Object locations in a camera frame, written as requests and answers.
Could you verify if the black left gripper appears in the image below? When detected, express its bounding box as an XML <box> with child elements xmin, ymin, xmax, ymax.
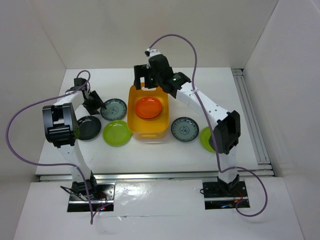
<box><xmin>81</xmin><ymin>90</ymin><xmax>105</xmax><ymax>116</ymax></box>

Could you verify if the orange plate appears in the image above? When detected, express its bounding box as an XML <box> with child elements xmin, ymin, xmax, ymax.
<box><xmin>135</xmin><ymin>96</ymin><xmax>163</xmax><ymax>119</ymax></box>

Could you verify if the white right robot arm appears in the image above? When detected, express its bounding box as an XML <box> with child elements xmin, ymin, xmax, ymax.
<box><xmin>133</xmin><ymin>49</ymin><xmax>241</xmax><ymax>196</ymax></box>

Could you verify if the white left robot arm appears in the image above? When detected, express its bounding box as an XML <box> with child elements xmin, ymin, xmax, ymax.
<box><xmin>42</xmin><ymin>87</ymin><xmax>103</xmax><ymax>200</ymax></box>

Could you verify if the yellow plastic bin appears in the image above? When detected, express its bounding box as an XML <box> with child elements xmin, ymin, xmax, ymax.
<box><xmin>127</xmin><ymin>83</ymin><xmax>170</xmax><ymax>139</ymax></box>

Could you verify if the blue floral plate left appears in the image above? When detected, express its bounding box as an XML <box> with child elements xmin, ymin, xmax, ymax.
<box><xmin>100</xmin><ymin>98</ymin><xmax>127</xmax><ymax>121</ymax></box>

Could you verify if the blue floral plate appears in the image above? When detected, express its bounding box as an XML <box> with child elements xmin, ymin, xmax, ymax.
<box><xmin>100</xmin><ymin>98</ymin><xmax>127</xmax><ymax>121</ymax></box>
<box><xmin>170</xmin><ymin>116</ymin><xmax>199</xmax><ymax>143</ymax></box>

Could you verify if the black plate near left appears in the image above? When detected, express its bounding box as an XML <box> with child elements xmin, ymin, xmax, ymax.
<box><xmin>77</xmin><ymin>115</ymin><xmax>102</xmax><ymax>141</ymax></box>

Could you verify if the green plate left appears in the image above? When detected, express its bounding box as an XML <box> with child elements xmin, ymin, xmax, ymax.
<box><xmin>102</xmin><ymin>120</ymin><xmax>132</xmax><ymax>147</ymax></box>

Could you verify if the green plate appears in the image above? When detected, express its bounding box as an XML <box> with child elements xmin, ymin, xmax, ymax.
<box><xmin>199</xmin><ymin>126</ymin><xmax>215</xmax><ymax>153</ymax></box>
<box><xmin>102</xmin><ymin>120</ymin><xmax>132</xmax><ymax>147</ymax></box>

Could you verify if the blue floral plate right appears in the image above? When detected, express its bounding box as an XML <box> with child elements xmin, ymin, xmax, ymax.
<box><xmin>170</xmin><ymin>116</ymin><xmax>199</xmax><ymax>143</ymax></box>

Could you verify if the green plate right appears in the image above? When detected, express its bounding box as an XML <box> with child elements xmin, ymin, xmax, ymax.
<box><xmin>199</xmin><ymin>126</ymin><xmax>215</xmax><ymax>153</ymax></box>

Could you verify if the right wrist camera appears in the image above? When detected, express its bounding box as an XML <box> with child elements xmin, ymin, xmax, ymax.
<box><xmin>144</xmin><ymin>48</ymin><xmax>163</xmax><ymax>69</ymax></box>

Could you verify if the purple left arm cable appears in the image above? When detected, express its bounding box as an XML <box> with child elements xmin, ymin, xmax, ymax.
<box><xmin>5</xmin><ymin>69</ymin><xmax>107</xmax><ymax>225</ymax></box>

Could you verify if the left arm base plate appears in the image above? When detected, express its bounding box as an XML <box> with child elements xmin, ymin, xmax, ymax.
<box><xmin>64</xmin><ymin>183</ymin><xmax>116</xmax><ymax>213</ymax></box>

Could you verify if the aluminium rail front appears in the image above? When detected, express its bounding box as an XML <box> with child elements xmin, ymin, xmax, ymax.
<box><xmin>38</xmin><ymin>171</ymin><xmax>226</xmax><ymax>182</ymax></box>

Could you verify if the aluminium rail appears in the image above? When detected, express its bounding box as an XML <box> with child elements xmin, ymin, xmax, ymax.
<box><xmin>231</xmin><ymin>68</ymin><xmax>275</xmax><ymax>177</ymax></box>
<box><xmin>38</xmin><ymin>171</ymin><xmax>226</xmax><ymax>182</ymax></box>

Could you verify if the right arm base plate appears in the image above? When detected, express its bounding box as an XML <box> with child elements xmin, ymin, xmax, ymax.
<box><xmin>199</xmin><ymin>181</ymin><xmax>250</xmax><ymax>210</ymax></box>

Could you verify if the aluminium rail right side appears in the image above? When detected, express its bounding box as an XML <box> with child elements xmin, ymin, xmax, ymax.
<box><xmin>231</xmin><ymin>68</ymin><xmax>275</xmax><ymax>177</ymax></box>

